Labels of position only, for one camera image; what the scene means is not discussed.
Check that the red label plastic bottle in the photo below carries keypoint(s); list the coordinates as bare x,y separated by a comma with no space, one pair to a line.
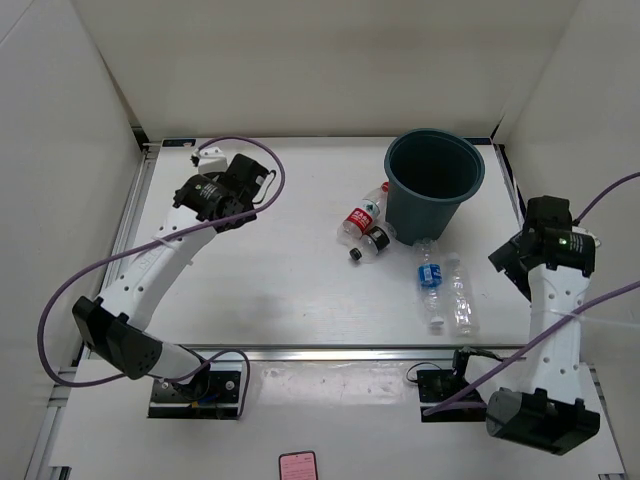
364,215

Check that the blue label plastic bottle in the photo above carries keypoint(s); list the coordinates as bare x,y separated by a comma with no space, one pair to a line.
429,276

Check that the dark green plastic bin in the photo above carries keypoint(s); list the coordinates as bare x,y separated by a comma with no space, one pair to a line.
430,174

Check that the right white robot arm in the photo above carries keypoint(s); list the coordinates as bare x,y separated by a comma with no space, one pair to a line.
537,400

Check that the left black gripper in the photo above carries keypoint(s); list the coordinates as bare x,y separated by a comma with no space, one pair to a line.
250,219

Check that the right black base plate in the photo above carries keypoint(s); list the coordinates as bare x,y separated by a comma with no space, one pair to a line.
435,384

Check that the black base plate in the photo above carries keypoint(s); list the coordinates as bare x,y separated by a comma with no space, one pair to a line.
435,384
221,400

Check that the pink smartphone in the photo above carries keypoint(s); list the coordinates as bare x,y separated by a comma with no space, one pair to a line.
298,466

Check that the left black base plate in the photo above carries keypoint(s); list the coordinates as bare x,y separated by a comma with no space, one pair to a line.
221,400

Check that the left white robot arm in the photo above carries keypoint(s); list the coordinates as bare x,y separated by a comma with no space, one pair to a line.
114,324

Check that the aluminium table edge rail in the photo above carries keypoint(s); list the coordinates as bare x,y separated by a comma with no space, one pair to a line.
334,353

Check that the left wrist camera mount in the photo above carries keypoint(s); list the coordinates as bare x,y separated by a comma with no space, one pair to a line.
210,160

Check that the clear unlabelled plastic bottle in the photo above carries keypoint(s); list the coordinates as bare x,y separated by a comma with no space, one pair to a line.
460,304

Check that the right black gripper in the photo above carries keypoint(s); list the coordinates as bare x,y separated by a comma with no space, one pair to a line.
506,257

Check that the black label plastic bottle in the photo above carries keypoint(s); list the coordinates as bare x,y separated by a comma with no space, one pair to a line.
372,244

